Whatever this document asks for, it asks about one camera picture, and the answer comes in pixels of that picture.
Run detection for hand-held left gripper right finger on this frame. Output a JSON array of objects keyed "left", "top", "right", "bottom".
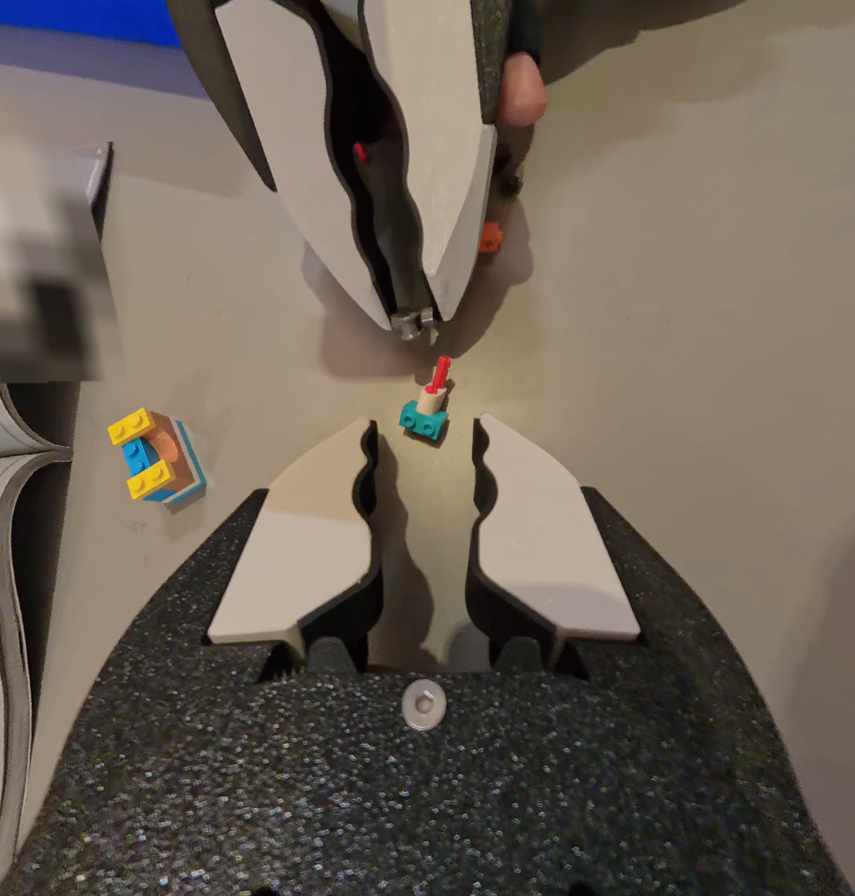
[{"left": 466, "top": 413, "right": 641, "bottom": 644}]

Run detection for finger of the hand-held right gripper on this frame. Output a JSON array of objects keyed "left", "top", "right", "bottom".
[
  {"left": 214, "top": 0, "right": 395, "bottom": 331},
  {"left": 361, "top": 0, "right": 500, "bottom": 323}
]

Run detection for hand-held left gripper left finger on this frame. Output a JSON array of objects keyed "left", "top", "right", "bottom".
[{"left": 207, "top": 418, "right": 385, "bottom": 646}]

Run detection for teal brick with red pin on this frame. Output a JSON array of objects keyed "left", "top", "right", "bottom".
[{"left": 398, "top": 356, "right": 453, "bottom": 444}]

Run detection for grey claw brick piece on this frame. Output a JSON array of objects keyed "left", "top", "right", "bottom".
[{"left": 390, "top": 304, "right": 440, "bottom": 345}]

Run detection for grey instruction booklet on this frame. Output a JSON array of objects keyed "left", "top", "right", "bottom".
[{"left": 0, "top": 142, "right": 115, "bottom": 872}]

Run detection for person's right hand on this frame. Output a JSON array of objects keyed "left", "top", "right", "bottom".
[{"left": 497, "top": 50, "right": 549, "bottom": 129}]

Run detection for blue plastic bin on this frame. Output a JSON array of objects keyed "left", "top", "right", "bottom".
[{"left": 0, "top": 20, "right": 185, "bottom": 51}]

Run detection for yellow blue brown brick assembly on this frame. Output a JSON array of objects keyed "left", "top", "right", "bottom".
[{"left": 107, "top": 406, "right": 209, "bottom": 506}]

